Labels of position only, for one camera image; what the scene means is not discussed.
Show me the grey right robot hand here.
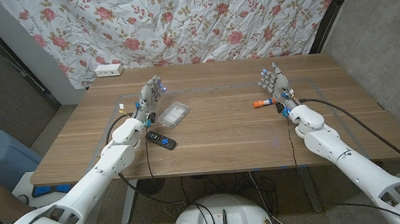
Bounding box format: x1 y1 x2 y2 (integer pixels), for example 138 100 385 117
256 60 301 114

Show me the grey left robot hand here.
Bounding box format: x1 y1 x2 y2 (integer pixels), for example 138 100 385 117
129 74 170 129

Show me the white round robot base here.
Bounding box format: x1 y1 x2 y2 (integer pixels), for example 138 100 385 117
170 190 275 224

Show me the clear plastic clamshell container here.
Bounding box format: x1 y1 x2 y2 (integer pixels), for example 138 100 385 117
156 100 192 130

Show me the black TV remote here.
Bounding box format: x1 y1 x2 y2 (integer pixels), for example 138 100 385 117
145 128 178 152

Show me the white power strip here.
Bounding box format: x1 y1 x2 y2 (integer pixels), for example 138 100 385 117
94 62 125 78

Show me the floral backdrop cloth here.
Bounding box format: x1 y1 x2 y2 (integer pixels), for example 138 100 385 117
0 0 349 94

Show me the black backdrop stand pole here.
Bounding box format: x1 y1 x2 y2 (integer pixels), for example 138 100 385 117
304 0 361 55

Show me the black round floor disc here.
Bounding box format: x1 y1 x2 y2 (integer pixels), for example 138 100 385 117
135 177 167 197

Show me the white table leg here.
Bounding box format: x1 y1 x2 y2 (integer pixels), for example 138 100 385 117
119 178 142 224

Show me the grey table leg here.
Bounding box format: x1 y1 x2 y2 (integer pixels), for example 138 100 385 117
297 165 323 214

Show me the blue plastic bin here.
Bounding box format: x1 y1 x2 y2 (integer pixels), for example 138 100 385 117
0 125 46 194

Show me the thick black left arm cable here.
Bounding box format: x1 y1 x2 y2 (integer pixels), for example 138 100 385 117
103 109 188 211

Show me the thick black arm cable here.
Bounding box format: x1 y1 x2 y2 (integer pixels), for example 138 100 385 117
298 92 400 183
103 109 188 211

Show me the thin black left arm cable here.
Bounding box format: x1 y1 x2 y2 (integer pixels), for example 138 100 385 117
142 123 164 194

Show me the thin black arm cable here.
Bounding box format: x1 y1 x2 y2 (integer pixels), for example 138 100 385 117
142 123 164 194
285 106 400 224

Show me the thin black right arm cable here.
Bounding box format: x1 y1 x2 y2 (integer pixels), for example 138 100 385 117
285 106 400 224

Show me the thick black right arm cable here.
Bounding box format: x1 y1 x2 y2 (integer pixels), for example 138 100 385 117
298 92 400 183

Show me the black door frame strip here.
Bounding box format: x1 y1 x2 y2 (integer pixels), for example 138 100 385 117
0 1 61 113

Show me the white floor cable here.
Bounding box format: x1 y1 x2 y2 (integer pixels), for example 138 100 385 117
248 168 295 224

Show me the black base cable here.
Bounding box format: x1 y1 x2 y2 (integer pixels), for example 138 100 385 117
179 174 215 224

